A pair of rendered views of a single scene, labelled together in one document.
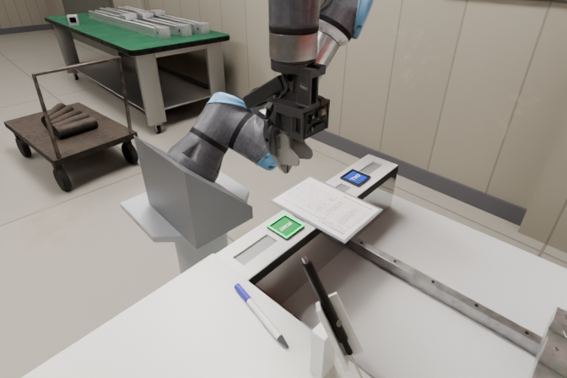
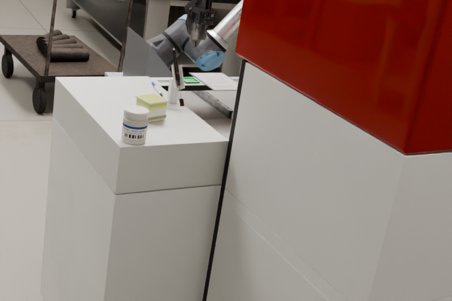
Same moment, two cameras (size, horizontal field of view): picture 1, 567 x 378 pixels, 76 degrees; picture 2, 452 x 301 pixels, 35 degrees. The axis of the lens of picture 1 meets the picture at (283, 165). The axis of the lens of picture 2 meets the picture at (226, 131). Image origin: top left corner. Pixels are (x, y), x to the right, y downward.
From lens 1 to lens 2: 2.07 m
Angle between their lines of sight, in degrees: 17
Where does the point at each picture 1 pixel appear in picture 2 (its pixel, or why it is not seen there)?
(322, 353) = (171, 87)
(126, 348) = (102, 82)
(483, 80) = not seen: outside the picture
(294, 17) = not seen: outside the picture
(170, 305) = (122, 80)
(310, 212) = (208, 80)
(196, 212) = (148, 71)
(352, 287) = (217, 127)
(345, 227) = (220, 87)
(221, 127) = (179, 34)
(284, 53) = not seen: outside the picture
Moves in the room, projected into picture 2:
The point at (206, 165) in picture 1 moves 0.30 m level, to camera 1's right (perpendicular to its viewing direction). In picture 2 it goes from (163, 54) to (232, 70)
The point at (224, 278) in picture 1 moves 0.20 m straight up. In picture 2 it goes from (148, 81) to (155, 27)
